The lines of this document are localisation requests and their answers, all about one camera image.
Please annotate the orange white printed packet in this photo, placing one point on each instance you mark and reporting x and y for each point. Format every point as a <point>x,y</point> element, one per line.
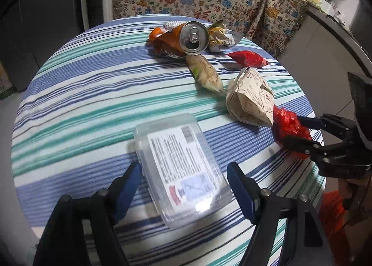
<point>167,42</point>

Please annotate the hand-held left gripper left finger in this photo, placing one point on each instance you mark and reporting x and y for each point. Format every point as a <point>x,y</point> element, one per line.
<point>128,190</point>

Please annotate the beige patterned paper bag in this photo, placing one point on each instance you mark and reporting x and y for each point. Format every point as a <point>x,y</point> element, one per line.
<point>250,97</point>

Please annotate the yellow green cardboard box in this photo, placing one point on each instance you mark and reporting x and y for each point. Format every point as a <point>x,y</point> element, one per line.
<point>5,81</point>

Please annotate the kitchen counter cabinet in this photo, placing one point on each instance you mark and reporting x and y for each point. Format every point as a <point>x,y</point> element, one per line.
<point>325,51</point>

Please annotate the striped tablecloth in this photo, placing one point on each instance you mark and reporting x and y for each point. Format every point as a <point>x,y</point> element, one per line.
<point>87,94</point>

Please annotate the red foil wrapper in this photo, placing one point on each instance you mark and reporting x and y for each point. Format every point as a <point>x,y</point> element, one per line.
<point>247,58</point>

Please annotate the beige snack packet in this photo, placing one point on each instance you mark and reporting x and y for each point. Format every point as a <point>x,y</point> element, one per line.
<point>206,75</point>

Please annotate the red plastic bag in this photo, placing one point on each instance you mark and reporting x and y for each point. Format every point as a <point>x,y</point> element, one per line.
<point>286,123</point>

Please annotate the gold white wrapper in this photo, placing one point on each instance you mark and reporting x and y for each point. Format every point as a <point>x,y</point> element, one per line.
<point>221,36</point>

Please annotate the aluminium drink can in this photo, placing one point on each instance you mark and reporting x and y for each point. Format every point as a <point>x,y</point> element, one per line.
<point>194,37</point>

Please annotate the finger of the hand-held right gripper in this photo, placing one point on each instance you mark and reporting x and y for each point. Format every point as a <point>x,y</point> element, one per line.
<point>302,144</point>
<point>334,126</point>

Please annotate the clear plastic box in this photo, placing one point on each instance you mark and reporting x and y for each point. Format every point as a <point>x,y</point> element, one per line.
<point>180,161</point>

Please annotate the person's right hand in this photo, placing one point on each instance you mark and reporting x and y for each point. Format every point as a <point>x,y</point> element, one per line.
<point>345,192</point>

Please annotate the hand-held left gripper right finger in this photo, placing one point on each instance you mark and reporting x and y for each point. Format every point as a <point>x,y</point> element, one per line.
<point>241,190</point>

